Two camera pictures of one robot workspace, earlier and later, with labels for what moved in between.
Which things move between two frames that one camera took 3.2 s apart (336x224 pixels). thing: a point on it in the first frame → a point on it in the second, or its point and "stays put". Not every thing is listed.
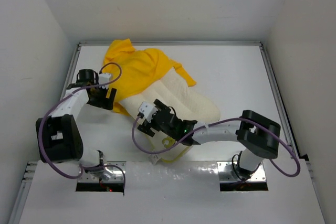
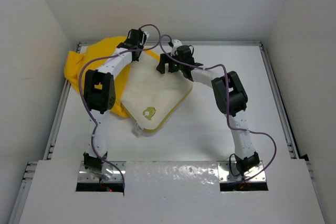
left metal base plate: (113, 172) stays put
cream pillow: (188, 103) → (149, 97)
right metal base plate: (230, 171) stays put
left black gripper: (105, 103) → (140, 46)
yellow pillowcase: (138, 68) → (76, 64)
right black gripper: (146, 126) → (166, 58)
